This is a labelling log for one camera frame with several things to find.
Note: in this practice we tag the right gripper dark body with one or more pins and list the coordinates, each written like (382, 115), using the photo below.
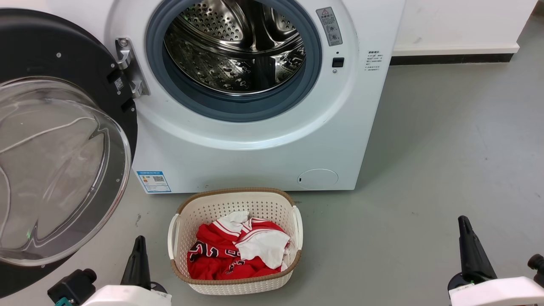
(458, 282)

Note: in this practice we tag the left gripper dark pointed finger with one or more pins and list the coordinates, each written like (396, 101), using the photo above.
(133, 267)
(145, 270)

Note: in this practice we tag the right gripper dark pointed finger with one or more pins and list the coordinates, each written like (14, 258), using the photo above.
(466, 255)
(480, 263)

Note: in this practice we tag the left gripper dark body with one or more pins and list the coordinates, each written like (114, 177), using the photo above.
(158, 287)

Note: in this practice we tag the black round glass washer door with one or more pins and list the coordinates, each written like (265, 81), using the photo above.
(42, 46)

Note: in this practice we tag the white front-load washing machine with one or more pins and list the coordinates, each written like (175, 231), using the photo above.
(255, 161)

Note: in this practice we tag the grey metal door hinge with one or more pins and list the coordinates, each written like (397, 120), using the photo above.
(131, 68)

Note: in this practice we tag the red and white jersey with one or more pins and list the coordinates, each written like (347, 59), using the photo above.
(212, 255)

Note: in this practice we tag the blue energy label sticker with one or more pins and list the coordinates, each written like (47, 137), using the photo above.
(154, 182)

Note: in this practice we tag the cream perforated laundry basket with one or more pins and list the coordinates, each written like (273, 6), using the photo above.
(212, 206)

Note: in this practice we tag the round white filter cover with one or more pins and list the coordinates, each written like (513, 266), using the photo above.
(318, 179)

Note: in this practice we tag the small printed text sticker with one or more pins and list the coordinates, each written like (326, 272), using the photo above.
(374, 60)

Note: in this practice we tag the grey warning sticker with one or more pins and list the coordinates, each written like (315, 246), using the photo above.
(329, 26)

